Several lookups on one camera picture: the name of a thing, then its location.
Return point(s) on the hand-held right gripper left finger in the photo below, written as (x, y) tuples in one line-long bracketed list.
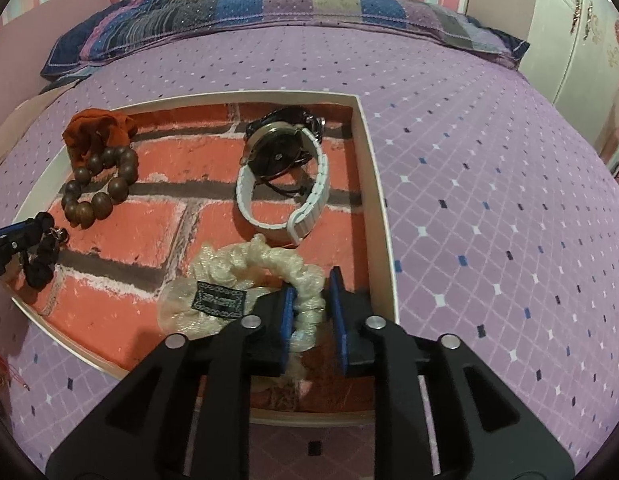
[(288, 317)]

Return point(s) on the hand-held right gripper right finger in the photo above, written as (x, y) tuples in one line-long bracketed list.
[(338, 310)]

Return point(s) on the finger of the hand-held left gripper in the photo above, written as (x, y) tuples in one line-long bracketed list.
[(4, 259), (24, 229)]

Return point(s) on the black scrunchie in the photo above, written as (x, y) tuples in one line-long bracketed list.
[(42, 260)]

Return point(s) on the cream scrunchie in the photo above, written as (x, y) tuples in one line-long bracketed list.
[(289, 267)]

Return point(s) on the orange scrunchie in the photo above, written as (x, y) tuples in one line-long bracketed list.
[(94, 127)]

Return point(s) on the brick-pattern tray box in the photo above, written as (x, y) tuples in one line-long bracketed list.
[(199, 170)]

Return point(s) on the tan blanket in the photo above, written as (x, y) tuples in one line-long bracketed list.
[(19, 125)]

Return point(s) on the pink headboard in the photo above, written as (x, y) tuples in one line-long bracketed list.
[(44, 35)]

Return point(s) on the patchwork striped pillow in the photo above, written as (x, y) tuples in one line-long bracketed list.
[(289, 10)]

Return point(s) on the white wardrobe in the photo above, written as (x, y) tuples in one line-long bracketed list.
[(574, 50)]

